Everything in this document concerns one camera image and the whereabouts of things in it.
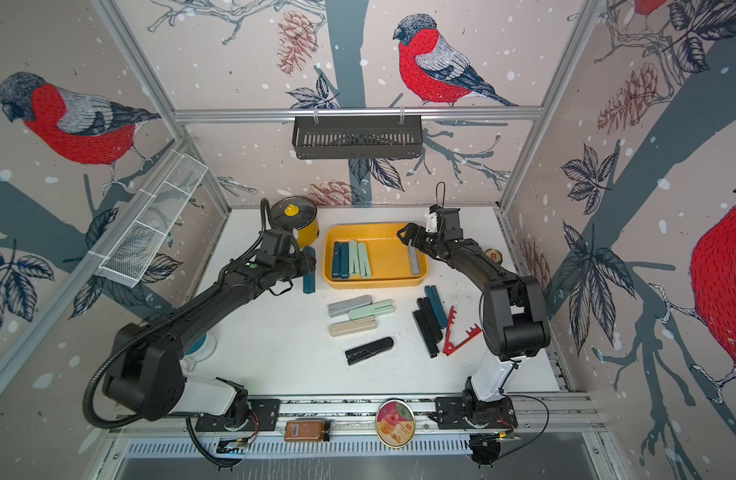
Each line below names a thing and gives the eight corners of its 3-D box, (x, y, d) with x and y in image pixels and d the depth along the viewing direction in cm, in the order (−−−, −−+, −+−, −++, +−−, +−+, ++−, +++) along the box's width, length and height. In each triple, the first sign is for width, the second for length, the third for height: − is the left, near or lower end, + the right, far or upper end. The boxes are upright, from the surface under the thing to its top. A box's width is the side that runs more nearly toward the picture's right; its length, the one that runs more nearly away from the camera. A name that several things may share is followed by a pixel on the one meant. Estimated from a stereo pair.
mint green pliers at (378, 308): (349, 321, 92) (349, 319, 90) (347, 311, 94) (347, 308, 92) (394, 311, 94) (394, 309, 92) (391, 301, 96) (391, 298, 94)
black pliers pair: (429, 358, 85) (431, 355, 82) (411, 315, 93) (412, 311, 91) (438, 355, 85) (440, 352, 83) (419, 312, 93) (420, 308, 91)
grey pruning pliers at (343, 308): (330, 319, 92) (329, 316, 90) (328, 307, 95) (327, 304, 93) (373, 308, 95) (373, 304, 93) (370, 297, 97) (370, 293, 95)
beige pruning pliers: (329, 338, 88) (329, 335, 87) (328, 326, 91) (328, 324, 89) (376, 329, 90) (376, 326, 89) (374, 318, 92) (374, 315, 91)
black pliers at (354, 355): (348, 366, 83) (347, 363, 82) (344, 354, 85) (344, 351, 84) (394, 348, 87) (394, 345, 85) (390, 337, 89) (390, 334, 87)
